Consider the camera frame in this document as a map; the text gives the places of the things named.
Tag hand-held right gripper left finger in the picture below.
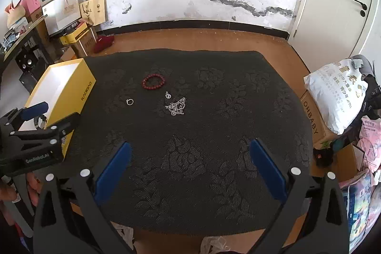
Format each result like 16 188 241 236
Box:
33 141 137 254

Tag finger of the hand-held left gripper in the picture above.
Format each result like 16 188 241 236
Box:
10 113 81 153
0 102 50 135

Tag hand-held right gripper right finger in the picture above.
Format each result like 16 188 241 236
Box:
249 138 350 254

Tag black wrist watch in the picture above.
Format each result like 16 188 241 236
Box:
34 115 48 129

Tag yellow cardboard box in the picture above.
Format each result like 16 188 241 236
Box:
24 58 96 155

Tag silver chain necklace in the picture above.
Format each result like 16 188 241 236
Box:
165 97 187 117

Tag red bead bracelet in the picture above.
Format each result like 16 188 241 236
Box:
142 73 166 90

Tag person's left hand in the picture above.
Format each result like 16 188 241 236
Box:
0 182 19 202

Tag black speaker pair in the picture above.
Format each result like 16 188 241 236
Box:
15 52 40 71

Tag black pouch with red label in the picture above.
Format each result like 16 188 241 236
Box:
312 147 337 168

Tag clear plastic bag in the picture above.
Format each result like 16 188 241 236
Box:
115 224 134 251
200 236 231 254

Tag brown cardboard box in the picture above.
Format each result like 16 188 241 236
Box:
300 90 337 150

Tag black desk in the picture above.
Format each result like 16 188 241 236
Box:
0 16 50 73

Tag open cardboard box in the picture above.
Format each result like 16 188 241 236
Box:
333 135 366 183

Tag dark floral mat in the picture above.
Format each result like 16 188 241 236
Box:
61 49 313 238

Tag printed cardboard carton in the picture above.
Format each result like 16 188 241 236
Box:
71 29 99 57

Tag small yellow box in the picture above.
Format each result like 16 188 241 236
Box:
60 23 91 45

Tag dark red cloth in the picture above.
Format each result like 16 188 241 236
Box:
94 35 115 54

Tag black flat box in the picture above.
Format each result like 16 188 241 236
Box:
61 20 82 31

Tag straw bag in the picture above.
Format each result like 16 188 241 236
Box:
4 0 27 28

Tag colourful printed box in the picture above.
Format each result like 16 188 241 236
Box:
341 171 376 253

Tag white paper bag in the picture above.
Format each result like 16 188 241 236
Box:
42 0 81 36

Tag white printed sack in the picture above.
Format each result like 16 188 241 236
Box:
304 58 369 135

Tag pink plastic packet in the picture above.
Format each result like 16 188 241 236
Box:
357 115 381 174

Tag pink box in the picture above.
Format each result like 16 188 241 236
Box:
19 0 44 14

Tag tan paper bag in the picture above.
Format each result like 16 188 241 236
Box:
79 0 107 27

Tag black clothing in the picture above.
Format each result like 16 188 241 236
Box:
361 74 381 120

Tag grey fabric item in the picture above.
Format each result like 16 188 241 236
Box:
348 55 374 76

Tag white door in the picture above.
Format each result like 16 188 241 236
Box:
293 0 381 64

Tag black door handle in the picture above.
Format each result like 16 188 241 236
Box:
352 0 369 17

